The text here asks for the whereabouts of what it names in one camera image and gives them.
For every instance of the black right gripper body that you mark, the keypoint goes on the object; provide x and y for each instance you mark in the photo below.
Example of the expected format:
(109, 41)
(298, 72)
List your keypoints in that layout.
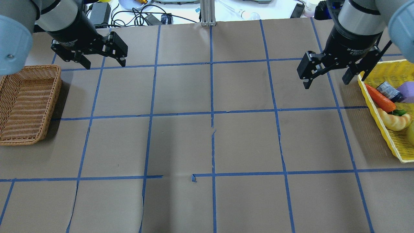
(349, 40)

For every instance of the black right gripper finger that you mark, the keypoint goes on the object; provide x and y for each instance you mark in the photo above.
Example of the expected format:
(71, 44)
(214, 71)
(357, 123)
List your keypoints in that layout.
(349, 74)
(307, 83)

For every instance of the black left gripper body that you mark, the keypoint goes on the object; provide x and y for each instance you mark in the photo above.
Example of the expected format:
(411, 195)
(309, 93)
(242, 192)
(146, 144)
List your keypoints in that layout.
(76, 33)

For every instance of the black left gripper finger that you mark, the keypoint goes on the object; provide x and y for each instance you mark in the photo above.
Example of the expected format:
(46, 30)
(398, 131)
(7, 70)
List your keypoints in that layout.
(85, 62)
(122, 61)

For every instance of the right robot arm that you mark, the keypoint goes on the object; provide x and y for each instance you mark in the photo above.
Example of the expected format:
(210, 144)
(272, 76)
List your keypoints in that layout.
(353, 40)

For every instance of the black power adapter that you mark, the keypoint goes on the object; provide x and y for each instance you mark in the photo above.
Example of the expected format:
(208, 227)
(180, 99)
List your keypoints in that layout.
(99, 13)

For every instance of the dark blue small box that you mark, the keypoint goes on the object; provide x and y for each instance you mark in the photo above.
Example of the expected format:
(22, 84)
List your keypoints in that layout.
(387, 90)

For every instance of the orange toy carrot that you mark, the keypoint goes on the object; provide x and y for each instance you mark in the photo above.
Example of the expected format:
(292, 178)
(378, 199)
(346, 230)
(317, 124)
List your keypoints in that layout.
(382, 101)

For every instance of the blue plate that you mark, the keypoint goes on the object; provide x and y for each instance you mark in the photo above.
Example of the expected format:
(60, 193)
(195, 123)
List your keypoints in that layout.
(136, 4)

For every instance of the purple toy object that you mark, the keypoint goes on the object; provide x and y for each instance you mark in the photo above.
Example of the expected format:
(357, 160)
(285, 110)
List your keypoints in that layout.
(407, 91)

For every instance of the green toy vegetable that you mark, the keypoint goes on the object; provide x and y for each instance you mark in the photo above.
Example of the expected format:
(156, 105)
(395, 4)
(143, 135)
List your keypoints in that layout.
(398, 112)

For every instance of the toy croissant bread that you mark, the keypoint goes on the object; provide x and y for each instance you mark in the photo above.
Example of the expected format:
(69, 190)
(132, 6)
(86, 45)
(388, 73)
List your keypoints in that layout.
(394, 123)

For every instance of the brown wicker basket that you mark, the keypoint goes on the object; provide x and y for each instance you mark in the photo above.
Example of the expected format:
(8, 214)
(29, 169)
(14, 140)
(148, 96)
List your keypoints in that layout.
(28, 100)

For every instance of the aluminium frame post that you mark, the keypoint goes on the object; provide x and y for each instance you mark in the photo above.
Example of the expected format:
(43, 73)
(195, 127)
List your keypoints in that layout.
(208, 13)

